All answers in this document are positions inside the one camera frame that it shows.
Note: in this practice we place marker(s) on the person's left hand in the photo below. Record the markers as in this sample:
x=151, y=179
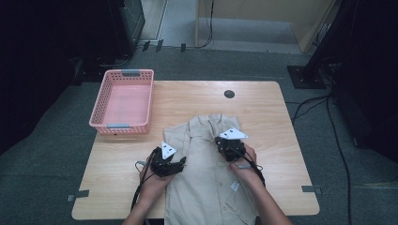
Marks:
x=155, y=184

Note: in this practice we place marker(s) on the dark round table grommet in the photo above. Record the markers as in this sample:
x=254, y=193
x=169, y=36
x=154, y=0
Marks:
x=229, y=94

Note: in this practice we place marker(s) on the person's right hand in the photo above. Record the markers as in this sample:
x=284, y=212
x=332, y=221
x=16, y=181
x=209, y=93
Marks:
x=247, y=173

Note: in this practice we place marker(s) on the black slanted stand post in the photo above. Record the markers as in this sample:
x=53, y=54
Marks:
x=325, y=40

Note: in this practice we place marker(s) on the dark glass-fronted cabinet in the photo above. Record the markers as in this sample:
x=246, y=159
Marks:
x=130, y=22

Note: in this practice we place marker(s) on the pink plastic basket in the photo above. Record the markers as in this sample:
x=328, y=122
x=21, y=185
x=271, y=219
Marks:
x=125, y=103

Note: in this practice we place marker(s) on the black stand base plate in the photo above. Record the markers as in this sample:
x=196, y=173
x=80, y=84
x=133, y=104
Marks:
x=305, y=76

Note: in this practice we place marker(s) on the grey tape strip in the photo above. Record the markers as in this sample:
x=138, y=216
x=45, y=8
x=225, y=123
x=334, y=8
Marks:
x=311, y=189
x=78, y=195

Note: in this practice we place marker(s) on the beige short-sleeved shirt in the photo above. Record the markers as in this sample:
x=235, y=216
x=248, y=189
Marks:
x=203, y=187

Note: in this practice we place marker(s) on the light wooden cabinet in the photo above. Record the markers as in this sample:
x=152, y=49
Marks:
x=266, y=22

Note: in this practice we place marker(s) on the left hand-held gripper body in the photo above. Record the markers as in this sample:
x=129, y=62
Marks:
x=162, y=162

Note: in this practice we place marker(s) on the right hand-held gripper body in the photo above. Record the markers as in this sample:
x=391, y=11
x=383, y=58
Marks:
x=233, y=146

